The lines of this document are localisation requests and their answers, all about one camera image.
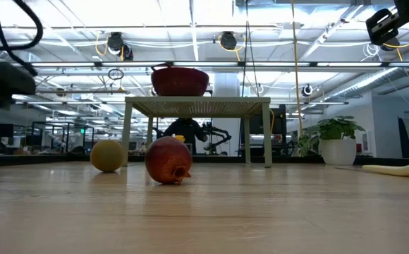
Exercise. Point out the brown kiwi fruit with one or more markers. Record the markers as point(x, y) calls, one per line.
point(107, 156)

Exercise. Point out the purple plastic colander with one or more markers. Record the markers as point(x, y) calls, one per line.
point(180, 83)

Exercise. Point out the dark red pomegranate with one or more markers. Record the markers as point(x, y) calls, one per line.
point(167, 160)

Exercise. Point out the black background robot arm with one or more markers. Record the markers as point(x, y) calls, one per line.
point(222, 134)

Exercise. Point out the green plant in white pot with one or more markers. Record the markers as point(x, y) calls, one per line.
point(338, 151)

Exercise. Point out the yellow round object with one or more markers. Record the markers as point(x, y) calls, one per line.
point(180, 138)

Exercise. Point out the person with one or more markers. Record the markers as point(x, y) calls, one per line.
point(187, 130)

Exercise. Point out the green perforated metal shelf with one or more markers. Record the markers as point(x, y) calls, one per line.
point(197, 106)

